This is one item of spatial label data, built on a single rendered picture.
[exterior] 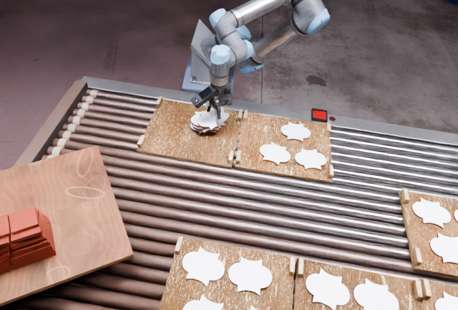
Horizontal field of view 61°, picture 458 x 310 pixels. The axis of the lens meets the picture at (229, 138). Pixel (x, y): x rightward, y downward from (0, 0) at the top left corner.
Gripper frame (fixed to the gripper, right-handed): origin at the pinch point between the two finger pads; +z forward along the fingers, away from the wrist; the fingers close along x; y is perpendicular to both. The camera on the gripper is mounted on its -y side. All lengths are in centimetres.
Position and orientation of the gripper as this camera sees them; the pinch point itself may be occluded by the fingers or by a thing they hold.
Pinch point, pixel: (212, 118)
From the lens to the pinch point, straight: 172.9
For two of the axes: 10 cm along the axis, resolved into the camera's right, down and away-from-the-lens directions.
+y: 8.8, -2.9, 3.8
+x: -4.7, -6.5, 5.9
